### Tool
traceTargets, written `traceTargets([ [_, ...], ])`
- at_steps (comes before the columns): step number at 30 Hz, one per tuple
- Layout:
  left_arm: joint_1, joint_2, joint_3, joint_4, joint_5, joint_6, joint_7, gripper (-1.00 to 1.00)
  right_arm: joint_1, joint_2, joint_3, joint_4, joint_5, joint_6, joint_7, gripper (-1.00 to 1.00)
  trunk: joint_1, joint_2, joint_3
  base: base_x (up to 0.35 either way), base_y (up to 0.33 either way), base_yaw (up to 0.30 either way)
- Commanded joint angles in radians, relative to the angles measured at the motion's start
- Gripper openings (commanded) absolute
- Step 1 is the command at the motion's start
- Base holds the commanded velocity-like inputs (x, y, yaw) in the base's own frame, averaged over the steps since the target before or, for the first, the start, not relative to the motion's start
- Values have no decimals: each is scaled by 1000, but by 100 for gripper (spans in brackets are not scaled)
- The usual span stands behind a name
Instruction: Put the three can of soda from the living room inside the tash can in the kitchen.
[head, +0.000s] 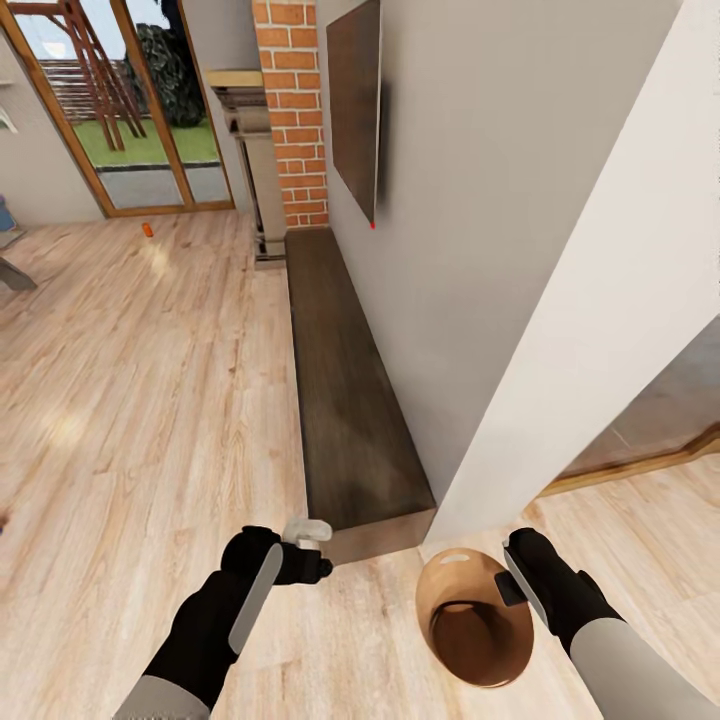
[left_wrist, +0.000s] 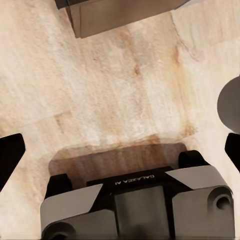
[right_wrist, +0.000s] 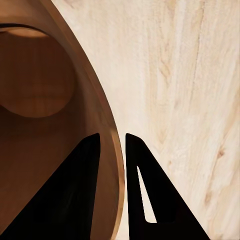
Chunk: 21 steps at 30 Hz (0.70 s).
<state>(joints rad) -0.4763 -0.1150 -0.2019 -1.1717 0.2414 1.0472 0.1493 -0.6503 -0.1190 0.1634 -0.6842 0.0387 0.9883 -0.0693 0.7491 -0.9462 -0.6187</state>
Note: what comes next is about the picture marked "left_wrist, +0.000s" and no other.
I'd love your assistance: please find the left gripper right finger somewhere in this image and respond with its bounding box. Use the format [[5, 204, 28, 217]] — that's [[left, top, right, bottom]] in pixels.
[[224, 133, 240, 172]]

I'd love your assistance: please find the trash can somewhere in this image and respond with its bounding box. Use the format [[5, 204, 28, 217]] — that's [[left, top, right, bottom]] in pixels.
[[217, 76, 240, 135]]

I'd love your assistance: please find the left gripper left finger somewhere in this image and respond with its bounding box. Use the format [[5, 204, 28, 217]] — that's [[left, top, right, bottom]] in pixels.
[[0, 133, 26, 192]]

